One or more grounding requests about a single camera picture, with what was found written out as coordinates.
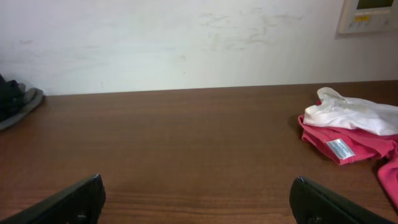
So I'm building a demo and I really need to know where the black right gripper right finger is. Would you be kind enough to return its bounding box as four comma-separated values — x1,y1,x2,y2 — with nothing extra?
289,176,394,224

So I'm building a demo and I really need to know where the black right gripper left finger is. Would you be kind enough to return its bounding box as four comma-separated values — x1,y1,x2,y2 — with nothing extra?
1,174,106,224

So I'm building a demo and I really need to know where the white printed t-shirt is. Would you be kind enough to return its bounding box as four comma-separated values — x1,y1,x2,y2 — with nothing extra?
303,87,397,136

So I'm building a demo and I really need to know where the red lettered t-shirt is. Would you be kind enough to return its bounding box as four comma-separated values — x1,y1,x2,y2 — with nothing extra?
298,114,397,205

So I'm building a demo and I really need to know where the grey folded garment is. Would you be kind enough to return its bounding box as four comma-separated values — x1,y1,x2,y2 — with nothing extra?
1,88,44,131

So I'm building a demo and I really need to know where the black folded garment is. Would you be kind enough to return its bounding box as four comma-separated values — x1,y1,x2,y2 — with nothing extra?
1,76,25,121

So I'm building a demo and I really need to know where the beige wall control panel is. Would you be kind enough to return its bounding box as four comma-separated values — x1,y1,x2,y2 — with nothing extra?
338,0,397,34

